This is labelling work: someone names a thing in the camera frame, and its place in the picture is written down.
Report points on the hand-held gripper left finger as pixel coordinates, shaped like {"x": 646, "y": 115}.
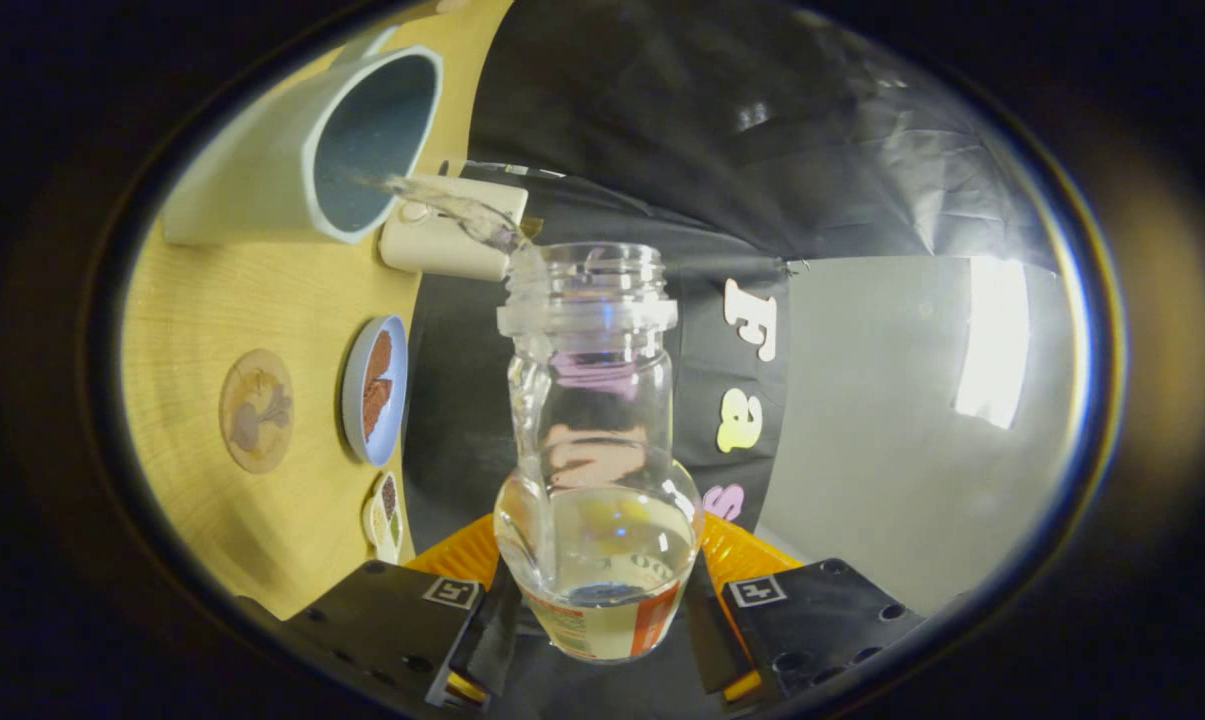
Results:
{"x": 392, "y": 625}

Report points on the round wooden printed coaster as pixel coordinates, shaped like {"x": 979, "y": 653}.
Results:
{"x": 256, "y": 410}

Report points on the cream rectangular box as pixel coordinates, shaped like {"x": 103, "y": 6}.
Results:
{"x": 442, "y": 245}

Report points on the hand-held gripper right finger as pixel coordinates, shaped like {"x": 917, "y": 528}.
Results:
{"x": 822, "y": 620}

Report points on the wooden table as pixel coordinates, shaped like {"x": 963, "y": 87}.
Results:
{"x": 202, "y": 300}

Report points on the clear glass juice bottle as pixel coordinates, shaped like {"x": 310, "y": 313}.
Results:
{"x": 602, "y": 420}

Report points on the pale cup with blue inside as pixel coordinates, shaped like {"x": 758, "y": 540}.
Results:
{"x": 262, "y": 160}

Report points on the small white spice dish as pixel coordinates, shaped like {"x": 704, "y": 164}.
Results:
{"x": 386, "y": 515}

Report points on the blue dish with brown powder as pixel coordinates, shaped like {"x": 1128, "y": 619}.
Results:
{"x": 374, "y": 390}

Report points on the black backdrop cloth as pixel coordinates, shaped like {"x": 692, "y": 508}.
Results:
{"x": 602, "y": 110}

